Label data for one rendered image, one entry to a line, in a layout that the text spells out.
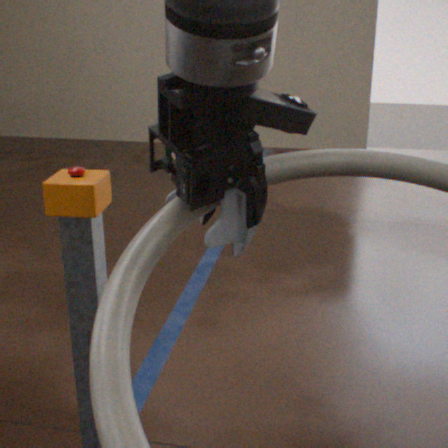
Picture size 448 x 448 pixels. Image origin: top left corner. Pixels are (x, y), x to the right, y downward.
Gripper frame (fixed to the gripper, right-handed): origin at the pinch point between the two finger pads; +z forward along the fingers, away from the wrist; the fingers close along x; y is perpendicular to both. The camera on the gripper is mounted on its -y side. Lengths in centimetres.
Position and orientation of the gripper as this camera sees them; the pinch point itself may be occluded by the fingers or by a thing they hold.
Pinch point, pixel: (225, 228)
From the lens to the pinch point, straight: 65.1
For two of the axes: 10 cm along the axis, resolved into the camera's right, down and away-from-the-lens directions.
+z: -0.5, 7.3, 6.8
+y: -8.0, 3.8, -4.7
